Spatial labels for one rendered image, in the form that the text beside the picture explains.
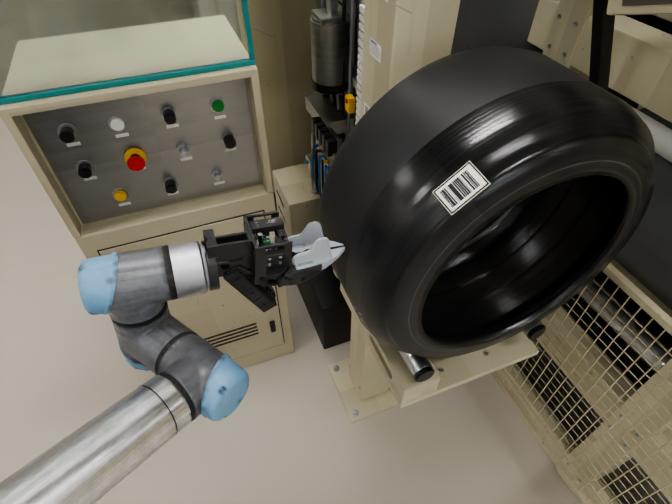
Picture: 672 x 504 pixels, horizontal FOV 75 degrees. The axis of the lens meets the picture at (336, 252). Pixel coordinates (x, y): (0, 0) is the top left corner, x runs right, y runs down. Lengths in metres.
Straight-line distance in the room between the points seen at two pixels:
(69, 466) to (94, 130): 0.84
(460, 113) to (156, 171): 0.87
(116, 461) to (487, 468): 1.51
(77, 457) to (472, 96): 0.63
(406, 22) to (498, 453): 1.54
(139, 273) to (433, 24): 0.64
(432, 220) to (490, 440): 1.43
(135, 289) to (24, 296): 2.07
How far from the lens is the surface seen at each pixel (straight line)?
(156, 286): 0.61
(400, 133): 0.66
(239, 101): 1.22
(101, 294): 0.61
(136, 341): 0.67
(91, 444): 0.56
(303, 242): 0.68
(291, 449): 1.83
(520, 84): 0.68
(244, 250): 0.61
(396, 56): 0.87
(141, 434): 0.57
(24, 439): 2.19
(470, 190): 0.58
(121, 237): 1.36
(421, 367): 0.93
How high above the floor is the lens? 1.72
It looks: 46 degrees down
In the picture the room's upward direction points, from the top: straight up
